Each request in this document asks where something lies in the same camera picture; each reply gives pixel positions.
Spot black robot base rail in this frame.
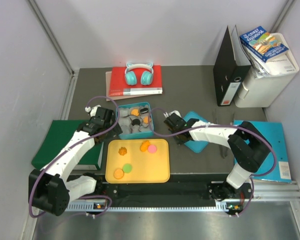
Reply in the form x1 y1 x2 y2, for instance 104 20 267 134
72 172 256 208

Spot white paper cupcake liner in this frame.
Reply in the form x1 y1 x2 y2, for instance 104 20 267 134
119 108 130 118
129 125 148 134

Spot teal cookie tin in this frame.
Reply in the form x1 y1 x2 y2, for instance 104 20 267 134
116 102 154 140

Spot blue folder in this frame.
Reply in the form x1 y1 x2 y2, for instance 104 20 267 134
231 119 293 184

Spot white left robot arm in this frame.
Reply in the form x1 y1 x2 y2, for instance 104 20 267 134
28 105 122 216

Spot pink sandwich cookie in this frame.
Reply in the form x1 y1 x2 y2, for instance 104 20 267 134
147 144 157 154

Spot green sandwich cookie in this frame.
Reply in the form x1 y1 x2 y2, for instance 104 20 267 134
122 163 133 174

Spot orange fish shaped cookie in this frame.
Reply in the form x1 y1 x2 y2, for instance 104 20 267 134
139 140 151 152

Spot red book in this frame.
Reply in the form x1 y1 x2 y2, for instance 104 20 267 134
108 63 163 97

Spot teal cat ear headphones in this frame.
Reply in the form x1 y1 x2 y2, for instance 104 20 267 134
124 62 154 86

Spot teal tin lid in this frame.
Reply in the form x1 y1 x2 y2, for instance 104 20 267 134
183 111 209 154

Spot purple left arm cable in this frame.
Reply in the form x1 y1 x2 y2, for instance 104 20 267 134
27 96 120 218

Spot green binder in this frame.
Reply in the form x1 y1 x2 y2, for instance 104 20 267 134
31 120 104 170

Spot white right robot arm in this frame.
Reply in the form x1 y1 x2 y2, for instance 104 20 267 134
164 111 273 200

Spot orange flower shaped cookie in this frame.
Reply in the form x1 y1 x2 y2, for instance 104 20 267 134
118 147 127 156

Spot orange round sandwich cookie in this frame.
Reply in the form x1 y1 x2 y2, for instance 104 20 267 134
130 108 140 117

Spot black lever arch binder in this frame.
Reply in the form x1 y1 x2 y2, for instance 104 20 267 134
213 26 251 107

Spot blue paperback book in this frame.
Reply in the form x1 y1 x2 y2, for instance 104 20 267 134
239 26 289 63

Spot yellow plastic tray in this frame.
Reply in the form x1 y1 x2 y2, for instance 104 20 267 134
105 139 170 184

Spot orange leaf shaped cookie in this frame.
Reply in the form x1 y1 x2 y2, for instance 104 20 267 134
141 115 152 125

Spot small black sandwich cookie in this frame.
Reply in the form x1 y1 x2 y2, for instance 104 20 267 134
139 107 149 115

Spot large black sandwich cookie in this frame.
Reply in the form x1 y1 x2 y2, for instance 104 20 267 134
131 118 142 126

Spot white storage box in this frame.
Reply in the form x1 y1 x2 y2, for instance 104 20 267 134
234 33 300 108

